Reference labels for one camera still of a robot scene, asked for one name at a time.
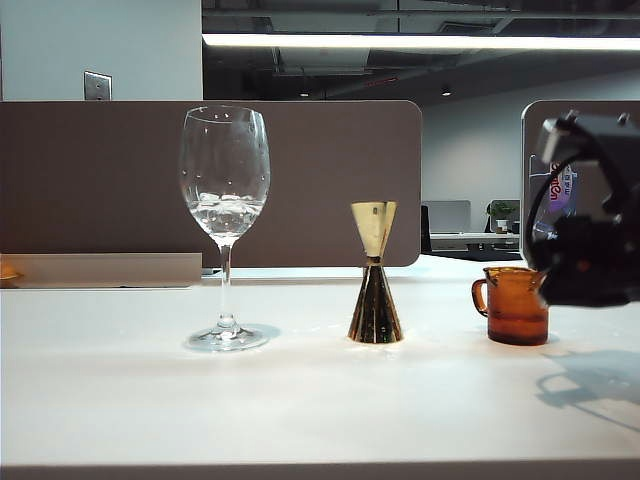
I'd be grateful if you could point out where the black office chair back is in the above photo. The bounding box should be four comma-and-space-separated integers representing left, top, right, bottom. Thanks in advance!
420, 205, 434, 255

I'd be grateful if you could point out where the long ceiling light strip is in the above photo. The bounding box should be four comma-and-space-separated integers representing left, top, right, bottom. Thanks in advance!
201, 32, 640, 52

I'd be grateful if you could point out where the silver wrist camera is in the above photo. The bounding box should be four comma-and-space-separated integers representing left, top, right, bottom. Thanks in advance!
538, 117, 574, 162

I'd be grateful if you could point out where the gold double jigger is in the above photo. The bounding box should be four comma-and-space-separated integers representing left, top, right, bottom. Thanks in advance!
347, 201, 404, 345

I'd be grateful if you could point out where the small amber measuring cup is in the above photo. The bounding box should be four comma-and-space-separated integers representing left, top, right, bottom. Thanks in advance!
471, 266, 551, 347

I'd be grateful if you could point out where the white background desk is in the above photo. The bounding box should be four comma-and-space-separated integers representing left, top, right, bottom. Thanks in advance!
429, 231, 521, 251

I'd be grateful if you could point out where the green potted plant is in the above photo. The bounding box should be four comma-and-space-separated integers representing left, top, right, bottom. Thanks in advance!
487, 200, 520, 234

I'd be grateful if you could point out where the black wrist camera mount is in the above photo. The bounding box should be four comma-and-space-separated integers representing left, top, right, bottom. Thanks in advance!
549, 110, 640, 216

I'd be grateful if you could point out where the clear wine glass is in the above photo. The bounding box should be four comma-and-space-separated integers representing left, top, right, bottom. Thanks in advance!
178, 104, 282, 354

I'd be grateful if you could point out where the grey background desk screen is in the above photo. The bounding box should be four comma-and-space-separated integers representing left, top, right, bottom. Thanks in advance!
422, 200, 472, 235

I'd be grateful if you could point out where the metal wall switch plate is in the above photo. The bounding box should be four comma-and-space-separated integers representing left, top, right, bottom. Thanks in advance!
83, 70, 113, 102

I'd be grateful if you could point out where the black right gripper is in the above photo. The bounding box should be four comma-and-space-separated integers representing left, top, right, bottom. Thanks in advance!
530, 199, 640, 307

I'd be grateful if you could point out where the beige cable tray flap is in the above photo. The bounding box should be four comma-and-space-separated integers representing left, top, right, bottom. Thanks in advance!
0, 252, 204, 290

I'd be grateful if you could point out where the thin black camera cable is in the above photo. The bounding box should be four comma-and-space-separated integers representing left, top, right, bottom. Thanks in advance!
523, 152, 601, 275

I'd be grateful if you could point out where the wide brown desk partition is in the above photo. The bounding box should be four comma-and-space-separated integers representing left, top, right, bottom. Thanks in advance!
0, 100, 424, 269

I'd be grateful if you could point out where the clear plastic water bottle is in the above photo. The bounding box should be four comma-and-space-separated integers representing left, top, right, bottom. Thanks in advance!
528, 153, 584, 271

